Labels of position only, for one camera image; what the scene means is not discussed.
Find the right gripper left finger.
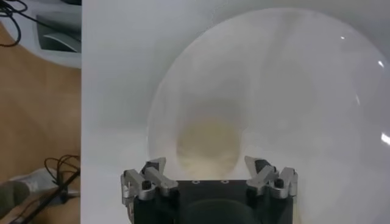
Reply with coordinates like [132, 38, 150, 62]
[121, 156, 180, 208]

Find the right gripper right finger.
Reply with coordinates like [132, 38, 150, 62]
[244, 155, 299, 204]

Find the white grey robot base housing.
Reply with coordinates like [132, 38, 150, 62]
[0, 0, 82, 69]

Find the round white plate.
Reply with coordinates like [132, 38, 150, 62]
[147, 7, 390, 224]

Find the grey white floor object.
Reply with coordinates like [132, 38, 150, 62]
[0, 169, 59, 217]

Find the black floor cable bundle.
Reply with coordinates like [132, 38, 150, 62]
[9, 153, 82, 224]

